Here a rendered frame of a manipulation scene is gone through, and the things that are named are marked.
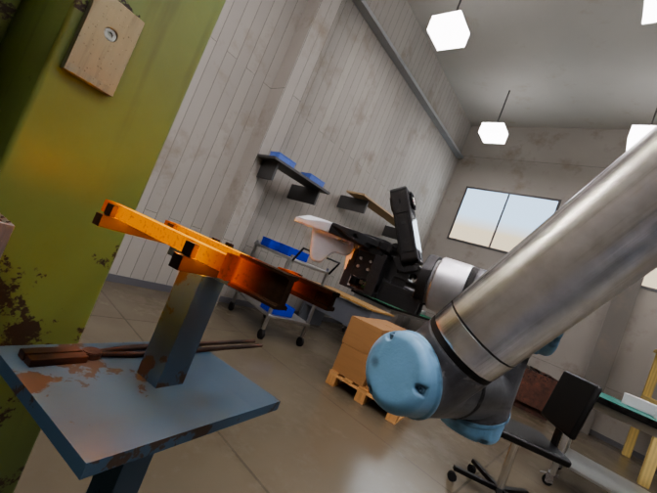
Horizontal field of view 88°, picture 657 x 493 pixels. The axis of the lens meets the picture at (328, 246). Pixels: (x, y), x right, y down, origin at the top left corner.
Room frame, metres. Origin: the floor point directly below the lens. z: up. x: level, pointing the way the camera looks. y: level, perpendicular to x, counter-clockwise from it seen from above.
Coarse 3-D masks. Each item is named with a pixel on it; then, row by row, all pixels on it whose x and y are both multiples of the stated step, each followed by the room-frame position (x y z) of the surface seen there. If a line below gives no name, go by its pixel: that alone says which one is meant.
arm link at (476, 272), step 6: (474, 270) 0.43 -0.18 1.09; (480, 270) 0.43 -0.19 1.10; (486, 270) 0.43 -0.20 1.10; (474, 276) 0.42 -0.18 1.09; (468, 282) 0.42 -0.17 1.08; (558, 336) 0.37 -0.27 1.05; (552, 342) 0.38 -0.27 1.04; (558, 342) 0.38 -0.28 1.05; (546, 348) 0.38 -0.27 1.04; (552, 348) 0.38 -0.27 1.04; (546, 354) 0.39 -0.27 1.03
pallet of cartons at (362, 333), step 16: (352, 320) 3.26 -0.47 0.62; (368, 320) 3.38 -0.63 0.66; (384, 320) 4.04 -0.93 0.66; (352, 336) 3.22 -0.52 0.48; (368, 336) 3.15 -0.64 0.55; (352, 352) 3.19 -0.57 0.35; (368, 352) 3.12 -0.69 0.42; (336, 368) 3.24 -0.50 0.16; (352, 368) 3.16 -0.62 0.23; (336, 384) 3.26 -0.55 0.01; (352, 384) 3.11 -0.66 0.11; (368, 400) 3.15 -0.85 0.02
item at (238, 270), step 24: (120, 216) 0.58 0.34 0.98; (144, 216) 0.56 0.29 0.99; (168, 240) 0.51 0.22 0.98; (192, 240) 0.49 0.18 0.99; (216, 264) 0.46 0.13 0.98; (240, 264) 0.45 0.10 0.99; (264, 264) 0.42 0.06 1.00; (240, 288) 0.43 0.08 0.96; (264, 288) 0.43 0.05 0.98; (288, 288) 0.42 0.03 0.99
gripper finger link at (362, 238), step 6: (330, 228) 0.47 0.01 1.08; (336, 228) 0.47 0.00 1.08; (342, 228) 0.47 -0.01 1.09; (348, 228) 0.47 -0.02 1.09; (336, 234) 0.47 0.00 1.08; (342, 234) 0.47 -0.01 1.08; (348, 234) 0.47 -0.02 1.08; (354, 234) 0.47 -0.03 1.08; (360, 234) 0.47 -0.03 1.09; (348, 240) 0.47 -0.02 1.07; (354, 240) 0.46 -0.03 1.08; (360, 240) 0.47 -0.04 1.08; (366, 240) 0.47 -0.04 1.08; (372, 240) 0.47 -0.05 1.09; (366, 246) 0.47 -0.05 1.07
